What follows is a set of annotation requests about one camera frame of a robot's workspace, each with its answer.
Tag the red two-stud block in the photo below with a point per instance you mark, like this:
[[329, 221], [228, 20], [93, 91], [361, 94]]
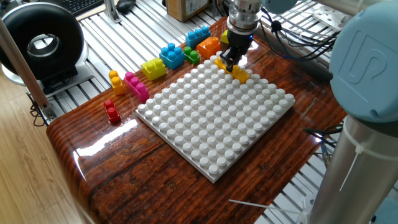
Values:
[[112, 113]]

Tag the lime yellow two-stud block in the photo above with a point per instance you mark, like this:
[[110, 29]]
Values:
[[153, 70]]

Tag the aluminium post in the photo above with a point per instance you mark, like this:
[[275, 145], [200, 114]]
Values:
[[111, 12]]

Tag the long yellow four-stud block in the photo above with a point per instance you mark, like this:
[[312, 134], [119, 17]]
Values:
[[242, 75]]

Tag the black computer mouse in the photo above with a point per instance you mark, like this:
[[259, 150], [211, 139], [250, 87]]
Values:
[[125, 6]]

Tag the orange block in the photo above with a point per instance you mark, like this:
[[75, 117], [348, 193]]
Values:
[[208, 49]]

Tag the labelled cardboard box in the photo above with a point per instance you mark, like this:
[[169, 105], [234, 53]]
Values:
[[183, 9]]

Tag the blue four-stud square block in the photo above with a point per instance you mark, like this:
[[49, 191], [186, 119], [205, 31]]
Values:
[[171, 57]]

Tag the green two-stud block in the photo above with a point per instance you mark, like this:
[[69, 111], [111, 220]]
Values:
[[192, 56]]

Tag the slanted wooden beam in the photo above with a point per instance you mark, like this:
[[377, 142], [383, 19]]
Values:
[[28, 77]]

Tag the white studded baseplate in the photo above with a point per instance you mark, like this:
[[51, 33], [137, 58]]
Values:
[[214, 124]]

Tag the black keyboard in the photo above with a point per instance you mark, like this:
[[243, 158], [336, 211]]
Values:
[[81, 5]]

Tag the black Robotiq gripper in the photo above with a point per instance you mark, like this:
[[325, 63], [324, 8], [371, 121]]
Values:
[[240, 42]]

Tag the magenta three-stud block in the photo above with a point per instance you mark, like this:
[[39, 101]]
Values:
[[136, 88]]

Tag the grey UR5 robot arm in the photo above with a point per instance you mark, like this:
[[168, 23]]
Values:
[[363, 68]]

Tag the small lime single-stud block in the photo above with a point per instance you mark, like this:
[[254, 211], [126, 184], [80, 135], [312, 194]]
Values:
[[224, 37]]

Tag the light blue long block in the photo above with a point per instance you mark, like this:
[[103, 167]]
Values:
[[197, 37]]

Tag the glossy wood-grain board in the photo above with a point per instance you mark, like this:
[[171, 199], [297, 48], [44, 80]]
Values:
[[130, 174]]

